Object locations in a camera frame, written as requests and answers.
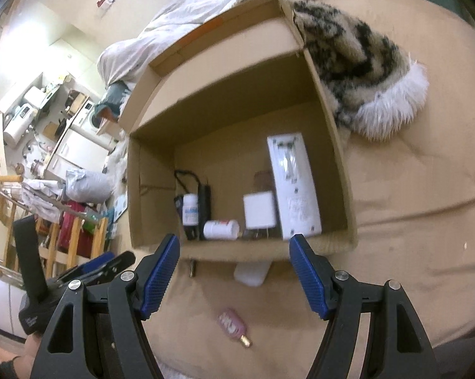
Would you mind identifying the white water heater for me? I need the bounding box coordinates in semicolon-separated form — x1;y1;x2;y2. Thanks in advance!
4;104;38;148

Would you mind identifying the white wall charger plug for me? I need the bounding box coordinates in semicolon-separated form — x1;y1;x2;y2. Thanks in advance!
243;191;278;240

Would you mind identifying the white washing machine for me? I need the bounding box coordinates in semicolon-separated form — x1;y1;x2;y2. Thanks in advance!
70;99;99;135

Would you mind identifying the pink small perfume bottle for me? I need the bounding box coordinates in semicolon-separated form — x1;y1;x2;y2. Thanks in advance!
217;309;252;348

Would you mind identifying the person's left hand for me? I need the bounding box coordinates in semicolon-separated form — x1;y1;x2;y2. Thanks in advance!
0;334;42;378

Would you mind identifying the white small bottle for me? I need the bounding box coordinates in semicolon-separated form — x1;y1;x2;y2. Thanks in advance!
203;220;240;240

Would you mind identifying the grey stuffed plastic bag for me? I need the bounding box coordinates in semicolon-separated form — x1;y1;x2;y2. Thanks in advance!
65;169;112;204

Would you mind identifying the black cable loop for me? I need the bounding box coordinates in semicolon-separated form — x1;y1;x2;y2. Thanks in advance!
173;168;202;202

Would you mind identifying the white pill bottle blue label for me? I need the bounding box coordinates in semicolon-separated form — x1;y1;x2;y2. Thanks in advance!
182;193;199;227

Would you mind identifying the black red flat device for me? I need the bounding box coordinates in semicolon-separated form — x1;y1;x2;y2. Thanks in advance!
173;194;196;240

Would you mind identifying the white earbuds case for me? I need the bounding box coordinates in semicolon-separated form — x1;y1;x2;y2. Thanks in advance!
233;262;272;287

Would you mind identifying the white remote control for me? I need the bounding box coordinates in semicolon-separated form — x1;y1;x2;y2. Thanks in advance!
267;133;322;240

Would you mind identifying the black stick device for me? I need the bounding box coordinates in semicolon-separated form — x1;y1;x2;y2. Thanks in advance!
197;183;211;240

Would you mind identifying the white crumpled duvet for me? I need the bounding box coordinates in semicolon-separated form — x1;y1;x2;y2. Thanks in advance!
97;0;241;87

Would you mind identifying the leopard print fluffy blanket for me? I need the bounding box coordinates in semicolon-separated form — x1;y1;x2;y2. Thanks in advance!
237;0;430;142

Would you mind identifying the wooden rack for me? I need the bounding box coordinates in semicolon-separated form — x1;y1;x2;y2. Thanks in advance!
0;199;108;277

